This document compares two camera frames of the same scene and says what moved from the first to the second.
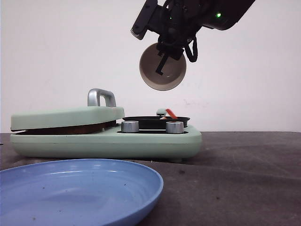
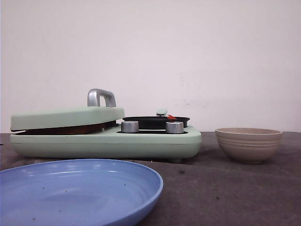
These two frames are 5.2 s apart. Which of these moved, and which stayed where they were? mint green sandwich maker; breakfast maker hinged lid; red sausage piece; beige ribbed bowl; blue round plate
Moved: red sausage piece; beige ribbed bowl
Stayed: mint green sandwich maker; blue round plate; breakfast maker hinged lid
